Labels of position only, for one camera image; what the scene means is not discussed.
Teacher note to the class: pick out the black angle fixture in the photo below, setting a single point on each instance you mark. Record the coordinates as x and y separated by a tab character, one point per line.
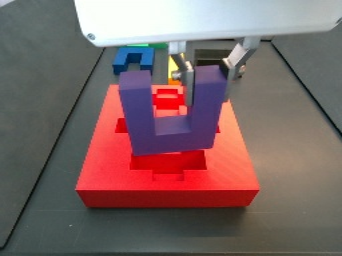
210	56

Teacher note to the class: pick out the yellow long bar block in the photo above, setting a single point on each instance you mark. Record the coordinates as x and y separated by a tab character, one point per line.
173	68

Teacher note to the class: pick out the red puzzle board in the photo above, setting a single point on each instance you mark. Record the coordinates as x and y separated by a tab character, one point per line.
204	178

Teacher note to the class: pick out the green zigzag block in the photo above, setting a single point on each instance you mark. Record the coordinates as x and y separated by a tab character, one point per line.
153	45

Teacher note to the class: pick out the purple U-shaped block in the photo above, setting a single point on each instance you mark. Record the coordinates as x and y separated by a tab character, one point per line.
172	133

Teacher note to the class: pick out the blue U-shaped block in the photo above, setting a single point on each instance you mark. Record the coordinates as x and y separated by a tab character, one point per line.
134	55

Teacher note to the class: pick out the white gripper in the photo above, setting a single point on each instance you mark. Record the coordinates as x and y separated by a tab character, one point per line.
120	22

